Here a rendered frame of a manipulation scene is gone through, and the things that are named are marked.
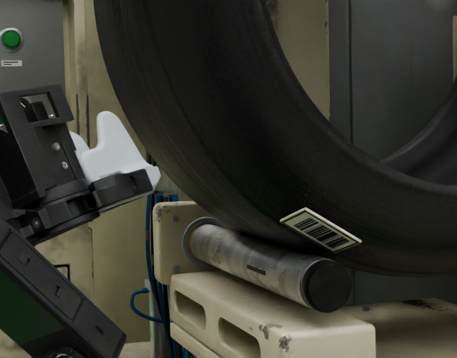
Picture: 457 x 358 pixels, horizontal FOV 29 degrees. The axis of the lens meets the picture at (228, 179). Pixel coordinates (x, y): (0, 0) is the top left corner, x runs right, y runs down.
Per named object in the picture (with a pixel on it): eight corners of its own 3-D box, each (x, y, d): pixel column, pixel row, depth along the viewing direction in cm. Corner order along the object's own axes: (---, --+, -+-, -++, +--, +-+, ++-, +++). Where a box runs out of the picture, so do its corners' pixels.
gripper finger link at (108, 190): (161, 159, 56) (71, 186, 48) (170, 182, 56) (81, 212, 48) (108, 185, 58) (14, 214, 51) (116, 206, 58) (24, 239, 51)
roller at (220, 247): (222, 259, 108) (186, 261, 107) (222, 222, 108) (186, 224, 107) (353, 312, 75) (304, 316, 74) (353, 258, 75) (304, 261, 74)
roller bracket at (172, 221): (153, 283, 108) (151, 202, 108) (438, 260, 121) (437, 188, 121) (160, 287, 105) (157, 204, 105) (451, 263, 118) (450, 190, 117)
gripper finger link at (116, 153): (160, 95, 61) (74, 111, 53) (194, 175, 61) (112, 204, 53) (128, 112, 62) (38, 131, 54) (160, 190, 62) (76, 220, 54)
